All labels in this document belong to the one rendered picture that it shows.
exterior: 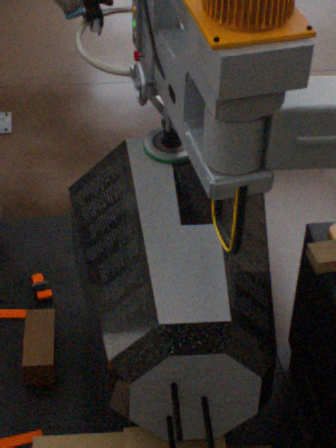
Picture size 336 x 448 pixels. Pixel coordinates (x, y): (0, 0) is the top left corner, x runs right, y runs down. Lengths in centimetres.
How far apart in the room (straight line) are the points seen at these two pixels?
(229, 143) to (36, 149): 243
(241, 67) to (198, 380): 103
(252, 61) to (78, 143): 267
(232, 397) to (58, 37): 347
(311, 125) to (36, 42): 349
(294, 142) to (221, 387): 82
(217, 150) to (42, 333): 139
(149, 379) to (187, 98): 88
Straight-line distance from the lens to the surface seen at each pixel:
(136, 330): 278
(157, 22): 300
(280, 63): 231
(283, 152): 256
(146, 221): 306
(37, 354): 356
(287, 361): 372
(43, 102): 520
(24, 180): 461
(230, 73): 227
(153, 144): 338
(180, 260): 291
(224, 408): 291
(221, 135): 251
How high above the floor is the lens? 281
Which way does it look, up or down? 40 degrees down
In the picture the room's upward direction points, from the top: 2 degrees clockwise
